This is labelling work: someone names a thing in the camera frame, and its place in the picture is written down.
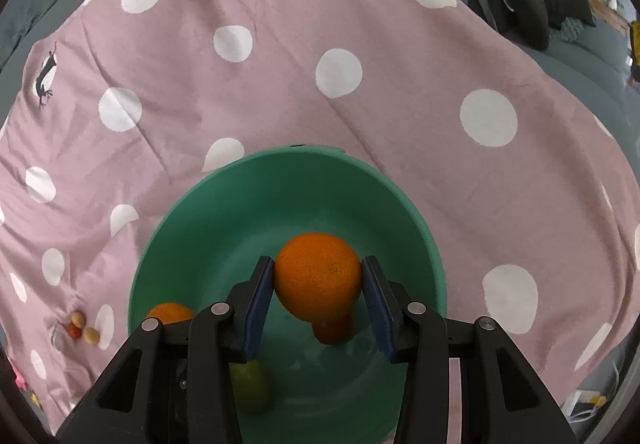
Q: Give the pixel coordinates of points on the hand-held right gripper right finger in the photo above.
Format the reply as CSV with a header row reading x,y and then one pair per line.
x,y
377,309

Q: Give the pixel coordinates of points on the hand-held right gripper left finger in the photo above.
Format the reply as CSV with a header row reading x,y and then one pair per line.
x,y
257,309

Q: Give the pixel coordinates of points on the large red tomato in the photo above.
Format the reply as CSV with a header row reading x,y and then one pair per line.
x,y
332,331

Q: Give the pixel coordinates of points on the large orange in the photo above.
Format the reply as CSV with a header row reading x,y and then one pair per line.
x,y
317,276

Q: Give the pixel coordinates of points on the yellow-green pear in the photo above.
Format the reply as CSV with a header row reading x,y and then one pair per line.
x,y
255,389

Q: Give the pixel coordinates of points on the small orange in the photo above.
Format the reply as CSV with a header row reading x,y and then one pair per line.
x,y
170,312

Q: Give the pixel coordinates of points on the green plastic bowl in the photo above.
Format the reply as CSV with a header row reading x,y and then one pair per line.
x,y
300,204

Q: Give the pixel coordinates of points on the beige round fruit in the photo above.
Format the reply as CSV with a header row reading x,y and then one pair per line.
x,y
91,335

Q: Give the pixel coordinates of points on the small yellowish fruit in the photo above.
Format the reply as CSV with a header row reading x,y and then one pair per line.
x,y
77,319

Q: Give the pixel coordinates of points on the tiny red fruit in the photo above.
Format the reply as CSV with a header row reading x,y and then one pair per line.
x,y
74,332

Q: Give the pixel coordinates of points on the pink polka dot blanket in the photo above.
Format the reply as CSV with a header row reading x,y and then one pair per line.
x,y
300,99

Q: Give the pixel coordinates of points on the small yellow toy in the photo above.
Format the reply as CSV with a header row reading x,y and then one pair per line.
x,y
35,399

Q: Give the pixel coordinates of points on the pink toy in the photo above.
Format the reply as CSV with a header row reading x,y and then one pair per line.
x,y
19,379

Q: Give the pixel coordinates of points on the black cushion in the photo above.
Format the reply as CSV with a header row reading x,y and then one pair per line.
x,y
522,4

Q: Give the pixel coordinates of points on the teal knitted cloth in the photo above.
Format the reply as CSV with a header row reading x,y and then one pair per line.
x,y
570,29

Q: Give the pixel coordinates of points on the yellow object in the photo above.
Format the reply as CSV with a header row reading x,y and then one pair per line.
x,y
634,42

